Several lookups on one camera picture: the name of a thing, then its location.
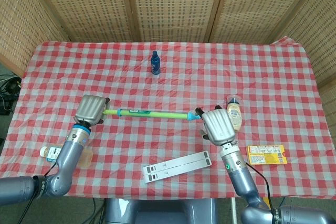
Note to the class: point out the white folding stand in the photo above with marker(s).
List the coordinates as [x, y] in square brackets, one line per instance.
[178, 166]

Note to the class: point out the red white checkered tablecloth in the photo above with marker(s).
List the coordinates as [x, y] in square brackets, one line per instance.
[183, 82]

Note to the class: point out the white table leg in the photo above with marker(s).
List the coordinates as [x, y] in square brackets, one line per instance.
[233, 208]

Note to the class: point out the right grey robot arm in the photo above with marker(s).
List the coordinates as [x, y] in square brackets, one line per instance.
[236, 171]

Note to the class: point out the green blue long stick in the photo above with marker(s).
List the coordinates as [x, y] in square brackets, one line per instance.
[157, 114]

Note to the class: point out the yellow printed box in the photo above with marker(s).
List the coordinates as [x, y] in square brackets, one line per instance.
[265, 155]

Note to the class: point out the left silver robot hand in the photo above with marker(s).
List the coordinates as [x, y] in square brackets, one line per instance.
[90, 108]

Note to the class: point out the beige squeeze sauce bottle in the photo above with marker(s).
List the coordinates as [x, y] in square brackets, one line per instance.
[235, 116]

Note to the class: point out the grey robot torso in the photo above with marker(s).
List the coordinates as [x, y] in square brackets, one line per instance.
[160, 212]

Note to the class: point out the dark blue bottle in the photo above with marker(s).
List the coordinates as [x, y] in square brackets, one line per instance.
[155, 64]

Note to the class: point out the clear tea drink bottle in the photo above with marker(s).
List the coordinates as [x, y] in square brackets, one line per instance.
[50, 153]

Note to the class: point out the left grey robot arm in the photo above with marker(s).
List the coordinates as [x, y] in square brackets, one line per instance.
[65, 155]

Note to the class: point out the bamboo screen panel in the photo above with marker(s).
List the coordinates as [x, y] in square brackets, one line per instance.
[86, 6]
[257, 6]
[173, 6]
[320, 37]
[23, 24]

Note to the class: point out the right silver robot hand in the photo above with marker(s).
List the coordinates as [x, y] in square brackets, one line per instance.
[219, 127]

